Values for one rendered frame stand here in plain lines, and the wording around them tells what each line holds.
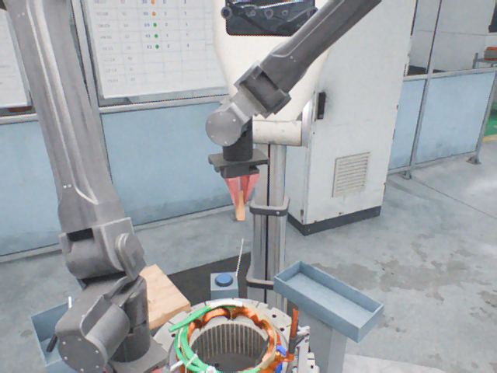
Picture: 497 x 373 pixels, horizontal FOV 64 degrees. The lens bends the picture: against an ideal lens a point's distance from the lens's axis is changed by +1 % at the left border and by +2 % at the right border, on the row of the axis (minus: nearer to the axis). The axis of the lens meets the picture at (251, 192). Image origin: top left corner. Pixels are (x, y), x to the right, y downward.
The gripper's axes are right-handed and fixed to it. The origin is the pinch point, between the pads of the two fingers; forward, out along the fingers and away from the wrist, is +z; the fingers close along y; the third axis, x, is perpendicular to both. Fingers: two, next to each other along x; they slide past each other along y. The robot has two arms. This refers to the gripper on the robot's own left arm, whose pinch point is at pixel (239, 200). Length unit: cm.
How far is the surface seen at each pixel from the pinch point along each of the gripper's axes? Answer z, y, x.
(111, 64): -4, -16, 208
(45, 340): 35, -43, 16
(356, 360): 57, 33, 1
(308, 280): 32.4, 21.8, 10.0
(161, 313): 28.0, -17.3, 6.3
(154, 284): 27.7, -17.6, 17.0
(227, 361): 32.9, -6.3, -7.4
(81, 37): -20, -30, 208
